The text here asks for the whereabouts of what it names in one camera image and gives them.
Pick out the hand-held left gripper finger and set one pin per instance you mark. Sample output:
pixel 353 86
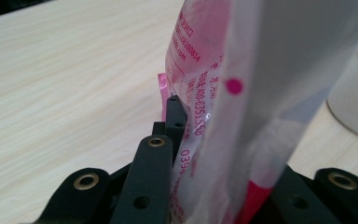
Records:
pixel 175 118

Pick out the pink and white plastic bag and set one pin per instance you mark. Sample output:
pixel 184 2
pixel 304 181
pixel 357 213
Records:
pixel 261 93

